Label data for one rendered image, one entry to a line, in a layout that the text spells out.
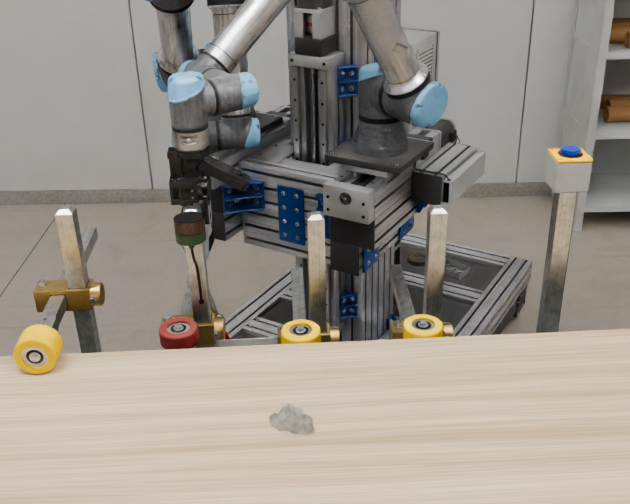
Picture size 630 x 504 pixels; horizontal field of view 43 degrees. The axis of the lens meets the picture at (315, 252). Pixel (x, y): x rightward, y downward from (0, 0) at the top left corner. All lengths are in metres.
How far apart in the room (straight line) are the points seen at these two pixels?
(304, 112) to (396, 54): 0.52
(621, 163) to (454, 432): 3.37
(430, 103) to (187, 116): 0.63
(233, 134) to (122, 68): 2.34
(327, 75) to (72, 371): 1.12
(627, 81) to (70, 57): 2.86
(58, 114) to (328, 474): 3.44
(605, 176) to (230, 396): 3.38
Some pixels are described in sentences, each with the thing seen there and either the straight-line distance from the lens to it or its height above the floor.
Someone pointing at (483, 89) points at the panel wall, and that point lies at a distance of 4.30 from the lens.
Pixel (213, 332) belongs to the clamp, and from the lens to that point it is 1.74.
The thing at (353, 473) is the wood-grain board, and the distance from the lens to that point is 1.31.
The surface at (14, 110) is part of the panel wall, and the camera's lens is 4.56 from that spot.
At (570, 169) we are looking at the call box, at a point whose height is 1.20.
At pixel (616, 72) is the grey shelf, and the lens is 4.45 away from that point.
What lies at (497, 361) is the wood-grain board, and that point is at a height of 0.90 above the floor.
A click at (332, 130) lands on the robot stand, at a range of 2.31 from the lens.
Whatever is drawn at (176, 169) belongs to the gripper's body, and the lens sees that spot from 1.70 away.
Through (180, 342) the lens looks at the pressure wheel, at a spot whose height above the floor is 0.90.
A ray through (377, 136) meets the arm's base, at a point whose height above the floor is 1.09.
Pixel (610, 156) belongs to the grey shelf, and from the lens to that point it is 4.59.
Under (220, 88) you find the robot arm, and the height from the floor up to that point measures 1.34.
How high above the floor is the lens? 1.79
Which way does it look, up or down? 28 degrees down
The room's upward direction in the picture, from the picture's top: 1 degrees counter-clockwise
